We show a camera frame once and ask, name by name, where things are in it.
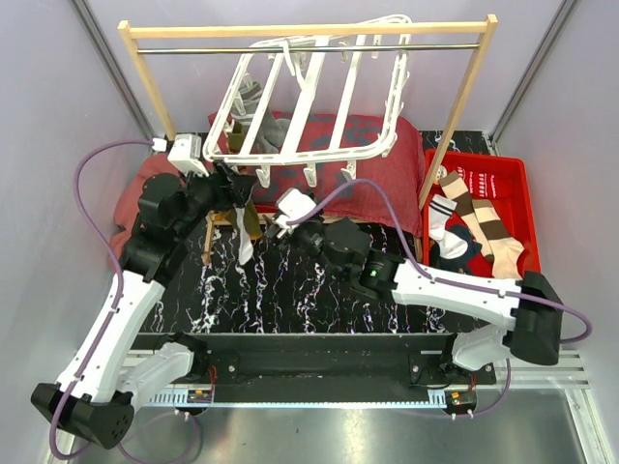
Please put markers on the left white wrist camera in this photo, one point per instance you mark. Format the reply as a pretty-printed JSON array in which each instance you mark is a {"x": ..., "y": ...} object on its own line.
[{"x": 185, "y": 155}]

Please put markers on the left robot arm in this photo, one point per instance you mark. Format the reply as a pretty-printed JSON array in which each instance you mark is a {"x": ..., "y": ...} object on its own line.
[{"x": 94, "y": 398}]

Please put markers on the olive green ribbed sock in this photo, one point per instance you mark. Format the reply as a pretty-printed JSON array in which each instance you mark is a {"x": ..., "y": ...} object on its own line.
[{"x": 235, "y": 142}]

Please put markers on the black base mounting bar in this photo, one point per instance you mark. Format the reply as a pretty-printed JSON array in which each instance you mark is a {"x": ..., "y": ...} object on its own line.
[{"x": 324, "y": 369}]

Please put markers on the white plastic clip hanger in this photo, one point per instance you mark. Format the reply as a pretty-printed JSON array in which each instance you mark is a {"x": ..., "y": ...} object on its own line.
[{"x": 307, "y": 70}]

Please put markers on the grey striped sock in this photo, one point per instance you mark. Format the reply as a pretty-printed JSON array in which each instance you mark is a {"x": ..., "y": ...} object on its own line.
[{"x": 272, "y": 132}]

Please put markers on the pink crumpled cloth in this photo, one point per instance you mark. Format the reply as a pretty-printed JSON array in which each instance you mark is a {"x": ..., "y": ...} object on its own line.
[{"x": 126, "y": 210}]

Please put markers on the red patterned pillow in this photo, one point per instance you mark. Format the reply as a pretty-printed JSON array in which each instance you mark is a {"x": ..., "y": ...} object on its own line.
[{"x": 400, "y": 174}]

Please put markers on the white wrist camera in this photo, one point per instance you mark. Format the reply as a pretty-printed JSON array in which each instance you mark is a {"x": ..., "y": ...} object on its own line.
[
  {"x": 185, "y": 155},
  {"x": 293, "y": 205}
]

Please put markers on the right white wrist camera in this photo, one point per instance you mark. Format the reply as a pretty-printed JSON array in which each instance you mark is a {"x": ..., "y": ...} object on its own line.
[{"x": 293, "y": 205}]

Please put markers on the metal rack rail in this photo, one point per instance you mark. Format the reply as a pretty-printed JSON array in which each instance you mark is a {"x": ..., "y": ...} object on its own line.
[{"x": 306, "y": 49}]

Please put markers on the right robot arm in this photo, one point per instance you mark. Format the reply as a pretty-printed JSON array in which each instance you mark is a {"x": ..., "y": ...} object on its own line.
[{"x": 522, "y": 317}]

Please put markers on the red plastic bin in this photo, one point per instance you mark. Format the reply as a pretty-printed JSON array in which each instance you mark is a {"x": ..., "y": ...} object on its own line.
[{"x": 515, "y": 211}]

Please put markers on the wooden clothes rack frame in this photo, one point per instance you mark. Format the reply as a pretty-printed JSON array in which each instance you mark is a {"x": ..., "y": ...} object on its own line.
[{"x": 459, "y": 32}]

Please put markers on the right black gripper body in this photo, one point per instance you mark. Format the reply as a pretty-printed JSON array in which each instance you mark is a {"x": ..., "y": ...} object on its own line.
[{"x": 310, "y": 238}]

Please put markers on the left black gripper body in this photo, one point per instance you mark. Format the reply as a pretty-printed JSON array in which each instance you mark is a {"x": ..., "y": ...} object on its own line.
[{"x": 205, "y": 193}]

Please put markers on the navy dark sock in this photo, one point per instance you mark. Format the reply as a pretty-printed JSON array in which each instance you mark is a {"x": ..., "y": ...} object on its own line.
[{"x": 459, "y": 265}]

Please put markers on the white ankle sock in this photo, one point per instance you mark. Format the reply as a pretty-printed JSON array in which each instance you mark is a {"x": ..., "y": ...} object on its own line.
[{"x": 245, "y": 249}]

